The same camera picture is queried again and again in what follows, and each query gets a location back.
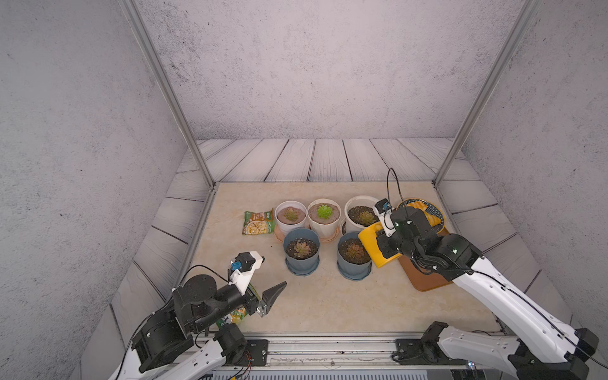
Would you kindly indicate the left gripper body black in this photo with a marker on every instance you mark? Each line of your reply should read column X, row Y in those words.
column 228, row 300

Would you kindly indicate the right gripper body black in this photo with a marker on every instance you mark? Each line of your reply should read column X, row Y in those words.
column 393, row 245

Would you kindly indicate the yellow watering can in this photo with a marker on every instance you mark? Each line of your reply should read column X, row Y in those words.
column 377, row 245

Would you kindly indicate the blue pot red succulent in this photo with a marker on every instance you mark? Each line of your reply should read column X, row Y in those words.
column 353, row 261

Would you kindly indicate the small white pot pink-green succulent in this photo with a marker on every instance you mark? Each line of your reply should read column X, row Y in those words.
column 290, row 215

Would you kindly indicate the white pot bright green succulent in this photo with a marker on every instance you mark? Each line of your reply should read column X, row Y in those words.
column 324, row 216

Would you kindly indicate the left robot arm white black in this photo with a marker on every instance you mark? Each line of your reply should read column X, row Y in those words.
column 166, row 342

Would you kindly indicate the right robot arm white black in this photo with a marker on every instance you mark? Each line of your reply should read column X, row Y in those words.
column 541, row 346

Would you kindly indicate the large white round pot succulent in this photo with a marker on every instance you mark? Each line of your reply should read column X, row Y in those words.
column 359, row 213

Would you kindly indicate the green yellow candy bag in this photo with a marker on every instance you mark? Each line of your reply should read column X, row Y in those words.
column 236, row 314

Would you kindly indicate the yellow bread roll lower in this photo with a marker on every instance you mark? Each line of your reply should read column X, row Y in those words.
column 433, row 220

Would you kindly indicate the yellow bread roll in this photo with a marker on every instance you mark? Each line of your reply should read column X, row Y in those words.
column 419, row 204
column 433, row 220

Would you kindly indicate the blue patterned plate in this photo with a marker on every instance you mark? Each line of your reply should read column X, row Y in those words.
column 432, row 209

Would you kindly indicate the yellow bread roll upper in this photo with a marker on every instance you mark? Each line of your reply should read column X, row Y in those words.
column 419, row 204

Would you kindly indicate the brown tray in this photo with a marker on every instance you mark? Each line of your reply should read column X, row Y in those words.
column 419, row 280

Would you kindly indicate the pink saucer under small pot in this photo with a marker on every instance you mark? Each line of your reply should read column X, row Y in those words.
column 279, row 234

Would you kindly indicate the green orange snack packet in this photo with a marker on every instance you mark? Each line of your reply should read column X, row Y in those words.
column 258, row 223

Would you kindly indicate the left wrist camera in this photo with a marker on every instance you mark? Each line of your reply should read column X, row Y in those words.
column 242, row 269

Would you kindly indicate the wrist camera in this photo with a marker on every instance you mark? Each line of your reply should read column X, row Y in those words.
column 242, row 269
column 383, row 210

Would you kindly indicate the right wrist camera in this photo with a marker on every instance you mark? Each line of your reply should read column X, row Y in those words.
column 383, row 210

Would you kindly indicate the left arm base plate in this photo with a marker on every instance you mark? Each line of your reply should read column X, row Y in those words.
column 253, row 354

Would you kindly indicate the front aluminium rail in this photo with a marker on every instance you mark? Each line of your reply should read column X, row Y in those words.
column 332, row 354

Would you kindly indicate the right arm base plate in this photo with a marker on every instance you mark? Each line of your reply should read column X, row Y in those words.
column 418, row 352

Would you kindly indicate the right aluminium frame post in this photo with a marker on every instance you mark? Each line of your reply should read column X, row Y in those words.
column 522, row 23

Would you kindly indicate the aluminium frame post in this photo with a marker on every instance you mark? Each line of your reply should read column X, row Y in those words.
column 522, row 23
column 150, row 54

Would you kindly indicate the left aluminium frame post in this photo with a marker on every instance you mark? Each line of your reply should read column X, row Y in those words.
column 150, row 54

